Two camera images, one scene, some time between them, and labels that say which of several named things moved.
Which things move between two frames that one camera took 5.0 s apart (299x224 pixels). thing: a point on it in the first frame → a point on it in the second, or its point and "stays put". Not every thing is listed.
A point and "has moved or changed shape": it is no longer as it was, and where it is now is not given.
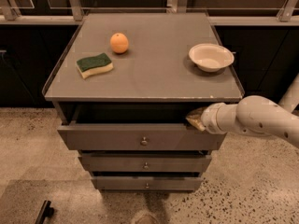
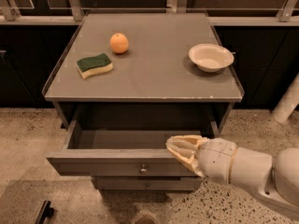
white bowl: [211, 57] stays put
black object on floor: [47, 211] stays put
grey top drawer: [137, 137] has moved or changed shape
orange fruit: [119, 42] stays put
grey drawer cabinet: [121, 87] stays put
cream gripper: [210, 119] → [215, 159]
